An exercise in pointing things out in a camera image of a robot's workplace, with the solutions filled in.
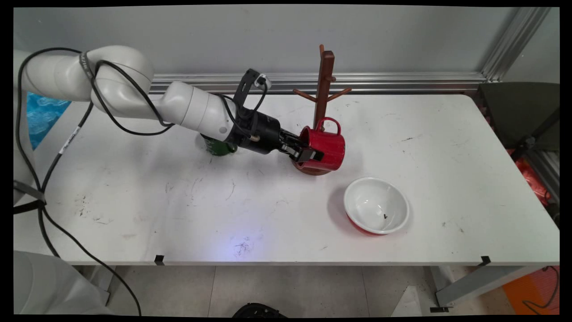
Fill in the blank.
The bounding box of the red mug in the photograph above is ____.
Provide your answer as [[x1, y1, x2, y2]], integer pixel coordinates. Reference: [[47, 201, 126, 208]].
[[299, 117, 346, 171]]

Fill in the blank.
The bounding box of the thin black floor cable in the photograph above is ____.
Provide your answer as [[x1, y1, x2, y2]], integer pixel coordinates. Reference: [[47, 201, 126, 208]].
[[522, 266, 560, 310]]

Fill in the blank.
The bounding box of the blue patterned cloth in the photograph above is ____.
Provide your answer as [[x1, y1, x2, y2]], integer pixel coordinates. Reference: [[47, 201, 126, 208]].
[[26, 92, 72, 150]]

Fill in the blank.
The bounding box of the orange box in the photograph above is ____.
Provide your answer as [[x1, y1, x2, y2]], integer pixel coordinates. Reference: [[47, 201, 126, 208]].
[[503, 266, 560, 314]]

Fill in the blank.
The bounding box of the horizontal aluminium rail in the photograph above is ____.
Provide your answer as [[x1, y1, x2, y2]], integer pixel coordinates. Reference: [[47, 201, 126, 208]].
[[150, 72, 488, 94]]

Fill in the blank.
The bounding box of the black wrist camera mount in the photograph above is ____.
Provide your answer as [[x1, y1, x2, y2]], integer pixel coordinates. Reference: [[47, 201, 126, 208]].
[[232, 68, 272, 119]]

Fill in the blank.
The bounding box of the black round floor object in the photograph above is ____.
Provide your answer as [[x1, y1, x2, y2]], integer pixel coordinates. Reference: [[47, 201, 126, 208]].
[[232, 303, 287, 318]]

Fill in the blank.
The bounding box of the dark green cup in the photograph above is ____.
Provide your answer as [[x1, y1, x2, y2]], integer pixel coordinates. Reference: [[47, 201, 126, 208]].
[[201, 133, 237, 157]]

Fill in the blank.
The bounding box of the black strap on robot base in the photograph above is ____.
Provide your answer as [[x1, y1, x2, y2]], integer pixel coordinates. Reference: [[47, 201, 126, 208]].
[[13, 180, 46, 214]]

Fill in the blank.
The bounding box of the diagonal aluminium frame post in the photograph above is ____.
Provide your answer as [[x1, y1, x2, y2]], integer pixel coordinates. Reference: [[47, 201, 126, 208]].
[[480, 7, 553, 83]]

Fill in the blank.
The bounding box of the red bowl with white inside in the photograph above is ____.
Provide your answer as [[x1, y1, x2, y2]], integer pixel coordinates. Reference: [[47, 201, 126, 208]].
[[343, 177, 410, 236]]

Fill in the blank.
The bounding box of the red plastic bag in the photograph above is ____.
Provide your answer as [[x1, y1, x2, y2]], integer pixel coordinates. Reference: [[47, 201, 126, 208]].
[[507, 150, 553, 207]]

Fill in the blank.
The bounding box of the grey table leg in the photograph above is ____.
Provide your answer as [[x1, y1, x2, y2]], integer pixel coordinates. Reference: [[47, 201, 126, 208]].
[[430, 266, 545, 313]]

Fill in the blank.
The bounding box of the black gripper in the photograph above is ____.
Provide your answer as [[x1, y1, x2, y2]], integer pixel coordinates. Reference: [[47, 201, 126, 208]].
[[236, 110, 324, 163]]

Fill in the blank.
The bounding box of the black strap on arm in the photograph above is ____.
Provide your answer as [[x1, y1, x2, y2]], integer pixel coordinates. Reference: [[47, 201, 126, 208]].
[[79, 51, 95, 82]]

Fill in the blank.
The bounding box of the brown wooden mug tree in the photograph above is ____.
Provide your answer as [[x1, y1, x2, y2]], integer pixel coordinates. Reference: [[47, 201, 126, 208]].
[[292, 44, 352, 176]]

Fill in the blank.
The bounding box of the black camera cable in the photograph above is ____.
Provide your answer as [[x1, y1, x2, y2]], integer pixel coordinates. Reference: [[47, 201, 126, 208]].
[[16, 47, 269, 316]]

